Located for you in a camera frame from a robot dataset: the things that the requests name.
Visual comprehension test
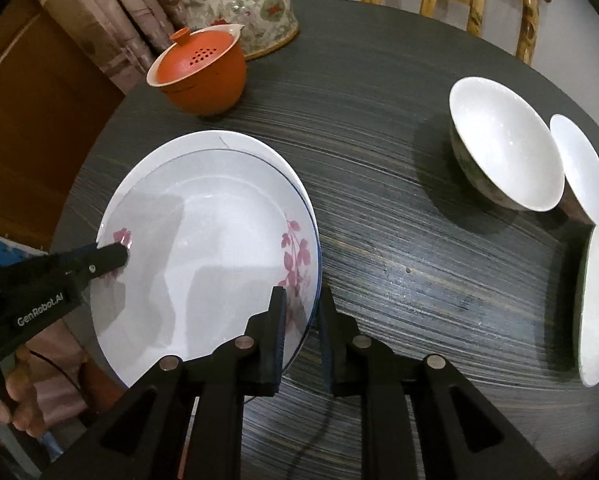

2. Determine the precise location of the grey cable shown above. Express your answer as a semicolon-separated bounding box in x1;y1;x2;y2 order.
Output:
290;395;331;480

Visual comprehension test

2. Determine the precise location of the large white bowl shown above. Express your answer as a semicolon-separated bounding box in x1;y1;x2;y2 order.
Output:
448;76;566;212

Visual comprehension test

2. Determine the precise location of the bamboo chair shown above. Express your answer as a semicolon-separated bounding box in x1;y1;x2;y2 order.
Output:
362;0;553;66

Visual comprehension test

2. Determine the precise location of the patterned curtain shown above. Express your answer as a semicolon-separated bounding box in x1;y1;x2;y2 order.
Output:
26;0;190;93

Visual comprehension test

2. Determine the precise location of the orange lidded tea bowl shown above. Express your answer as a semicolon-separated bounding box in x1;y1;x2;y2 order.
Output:
146;25;246;116

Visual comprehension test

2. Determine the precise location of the medium white bowl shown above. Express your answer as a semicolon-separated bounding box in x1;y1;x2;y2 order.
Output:
549;114;599;226

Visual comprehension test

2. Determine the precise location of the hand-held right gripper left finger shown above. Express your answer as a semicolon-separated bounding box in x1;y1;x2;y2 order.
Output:
44;286;287;480

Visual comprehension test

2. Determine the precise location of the person's left hand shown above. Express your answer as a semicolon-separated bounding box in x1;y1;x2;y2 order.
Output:
0;355;45;436

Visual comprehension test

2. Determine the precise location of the thin black cable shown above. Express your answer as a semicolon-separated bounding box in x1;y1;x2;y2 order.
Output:
28;349;87;413

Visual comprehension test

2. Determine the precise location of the pink floral white plate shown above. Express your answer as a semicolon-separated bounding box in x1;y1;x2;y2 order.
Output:
92;147;320;388

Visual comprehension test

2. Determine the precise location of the floral ceramic teapot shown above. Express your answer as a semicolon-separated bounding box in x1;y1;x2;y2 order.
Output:
156;0;300;61

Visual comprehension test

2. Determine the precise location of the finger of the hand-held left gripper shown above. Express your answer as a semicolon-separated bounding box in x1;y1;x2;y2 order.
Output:
49;242;131;287

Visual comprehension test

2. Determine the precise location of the brown wooden door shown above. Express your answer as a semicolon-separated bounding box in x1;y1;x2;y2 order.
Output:
0;0;125;241

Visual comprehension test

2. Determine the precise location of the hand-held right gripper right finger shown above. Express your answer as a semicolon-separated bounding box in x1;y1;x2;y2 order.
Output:
318;287;560;480

